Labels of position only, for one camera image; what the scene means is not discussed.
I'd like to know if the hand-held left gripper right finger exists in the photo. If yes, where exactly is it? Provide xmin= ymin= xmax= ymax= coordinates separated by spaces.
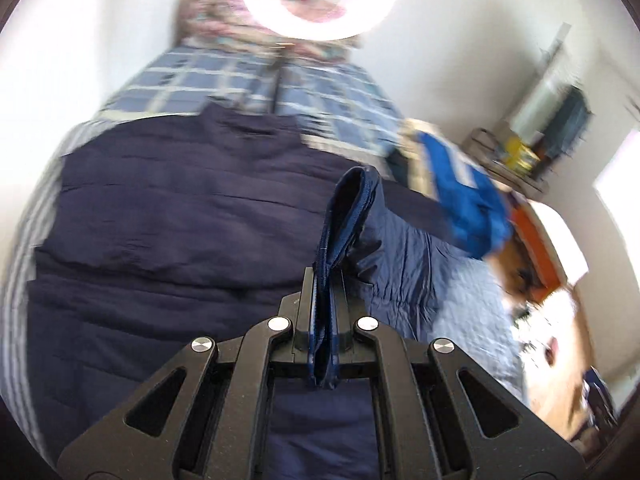
xmin=330 ymin=276 xmax=586 ymax=480

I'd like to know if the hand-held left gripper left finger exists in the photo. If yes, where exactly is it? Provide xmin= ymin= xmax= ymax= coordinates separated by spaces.
xmin=56 ymin=266 xmax=323 ymax=480

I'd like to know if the navy puffer jacket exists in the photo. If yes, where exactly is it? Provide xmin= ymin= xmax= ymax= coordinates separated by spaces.
xmin=25 ymin=97 xmax=501 ymax=480

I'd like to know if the black clothes rack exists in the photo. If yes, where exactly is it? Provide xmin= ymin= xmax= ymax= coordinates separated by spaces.
xmin=465 ymin=22 xmax=596 ymax=198

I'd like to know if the blue garment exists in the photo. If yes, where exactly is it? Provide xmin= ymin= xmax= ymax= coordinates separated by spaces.
xmin=415 ymin=130 xmax=516 ymax=261

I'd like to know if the beige cloth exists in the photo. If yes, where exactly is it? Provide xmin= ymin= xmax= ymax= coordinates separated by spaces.
xmin=399 ymin=119 xmax=442 ymax=196

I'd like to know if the orange covered box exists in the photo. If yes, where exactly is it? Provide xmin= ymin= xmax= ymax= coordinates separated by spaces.
xmin=507 ymin=199 xmax=590 ymax=303

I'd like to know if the yellow box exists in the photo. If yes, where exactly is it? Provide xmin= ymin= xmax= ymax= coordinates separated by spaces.
xmin=504 ymin=136 xmax=542 ymax=172

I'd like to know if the blue plaid bedsheet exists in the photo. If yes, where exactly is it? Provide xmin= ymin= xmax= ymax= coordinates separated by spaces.
xmin=100 ymin=42 xmax=407 ymax=153

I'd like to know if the striped white towel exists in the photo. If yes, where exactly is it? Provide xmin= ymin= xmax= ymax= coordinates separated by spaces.
xmin=512 ymin=57 xmax=568 ymax=133

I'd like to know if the dark hanging jacket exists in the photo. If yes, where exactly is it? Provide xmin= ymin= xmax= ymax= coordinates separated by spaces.
xmin=547 ymin=85 xmax=595 ymax=162

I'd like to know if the floral quilt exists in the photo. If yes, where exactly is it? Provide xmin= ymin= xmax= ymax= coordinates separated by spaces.
xmin=175 ymin=0 xmax=363 ymax=63
xmin=274 ymin=0 xmax=348 ymax=18

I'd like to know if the ring light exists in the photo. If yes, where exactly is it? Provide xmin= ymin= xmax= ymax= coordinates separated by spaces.
xmin=222 ymin=0 xmax=401 ymax=42

